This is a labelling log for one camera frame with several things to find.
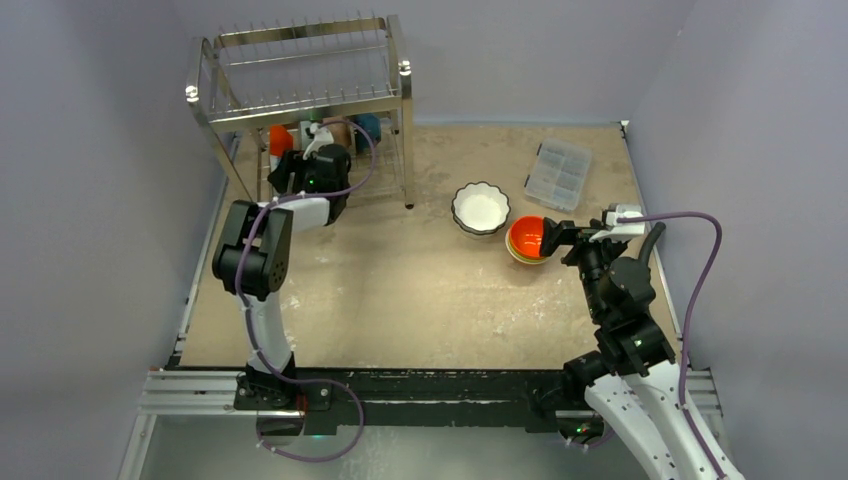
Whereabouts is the red-orange bowl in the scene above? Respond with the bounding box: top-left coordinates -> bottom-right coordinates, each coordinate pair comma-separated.
507,216 -> 544,261
268,125 -> 294,157

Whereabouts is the lime green bowl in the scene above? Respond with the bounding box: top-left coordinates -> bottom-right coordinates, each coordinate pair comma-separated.
504,229 -> 549,265

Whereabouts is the white fluted bowl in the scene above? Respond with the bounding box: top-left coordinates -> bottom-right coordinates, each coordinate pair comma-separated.
457,222 -> 503,239
451,181 -> 511,230

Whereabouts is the teal blue bowl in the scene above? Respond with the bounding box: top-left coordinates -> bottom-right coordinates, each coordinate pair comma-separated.
351,113 -> 382,154

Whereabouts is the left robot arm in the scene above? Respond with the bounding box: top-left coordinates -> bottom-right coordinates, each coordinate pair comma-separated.
212,140 -> 351,410

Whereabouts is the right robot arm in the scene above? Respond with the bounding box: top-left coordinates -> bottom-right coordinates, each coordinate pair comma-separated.
539,204 -> 743,479

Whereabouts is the metal two-tier dish rack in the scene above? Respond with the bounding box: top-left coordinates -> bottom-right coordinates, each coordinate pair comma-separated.
185,13 -> 416,209

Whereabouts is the pale green bowl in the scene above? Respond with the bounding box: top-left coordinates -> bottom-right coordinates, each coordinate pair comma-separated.
298,121 -> 320,149

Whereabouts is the brown speckled bowl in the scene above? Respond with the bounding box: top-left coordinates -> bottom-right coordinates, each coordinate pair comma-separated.
323,116 -> 352,149

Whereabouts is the clear plastic organizer box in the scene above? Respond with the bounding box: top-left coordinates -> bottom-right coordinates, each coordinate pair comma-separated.
524,138 -> 593,212

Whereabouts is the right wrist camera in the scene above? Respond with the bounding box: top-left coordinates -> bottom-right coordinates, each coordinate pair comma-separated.
589,203 -> 647,243

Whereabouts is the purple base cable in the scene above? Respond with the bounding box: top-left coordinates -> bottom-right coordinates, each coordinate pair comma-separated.
254,378 -> 366,464

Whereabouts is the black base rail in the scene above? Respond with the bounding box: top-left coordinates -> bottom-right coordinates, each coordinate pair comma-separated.
233,366 -> 598,437

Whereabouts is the aluminium frame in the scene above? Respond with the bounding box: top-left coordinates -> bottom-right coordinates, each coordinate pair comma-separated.
117,368 -> 742,480

